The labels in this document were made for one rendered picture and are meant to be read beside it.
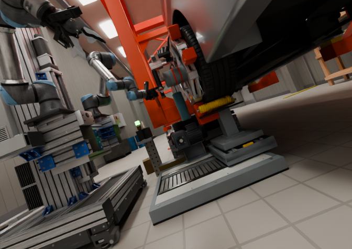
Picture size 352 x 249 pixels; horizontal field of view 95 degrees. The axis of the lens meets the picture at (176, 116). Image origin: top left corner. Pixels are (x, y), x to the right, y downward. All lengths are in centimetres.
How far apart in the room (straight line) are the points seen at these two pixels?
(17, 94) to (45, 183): 65
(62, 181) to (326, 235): 143
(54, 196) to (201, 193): 105
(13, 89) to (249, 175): 140
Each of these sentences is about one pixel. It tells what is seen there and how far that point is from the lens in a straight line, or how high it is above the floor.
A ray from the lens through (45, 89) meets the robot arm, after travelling 130.
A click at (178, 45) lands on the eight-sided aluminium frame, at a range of 119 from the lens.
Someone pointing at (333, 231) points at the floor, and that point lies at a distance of 76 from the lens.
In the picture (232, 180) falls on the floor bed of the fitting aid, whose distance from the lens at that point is 103.
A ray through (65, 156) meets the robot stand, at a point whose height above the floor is 55.
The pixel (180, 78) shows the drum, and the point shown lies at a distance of 133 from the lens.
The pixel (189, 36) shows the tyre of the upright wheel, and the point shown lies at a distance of 118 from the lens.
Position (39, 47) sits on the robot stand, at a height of 144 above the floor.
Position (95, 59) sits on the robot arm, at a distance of 150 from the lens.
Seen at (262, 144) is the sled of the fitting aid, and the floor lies 14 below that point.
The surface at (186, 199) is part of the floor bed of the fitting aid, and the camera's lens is 101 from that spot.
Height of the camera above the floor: 47
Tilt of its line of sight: 3 degrees up
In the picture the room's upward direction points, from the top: 22 degrees counter-clockwise
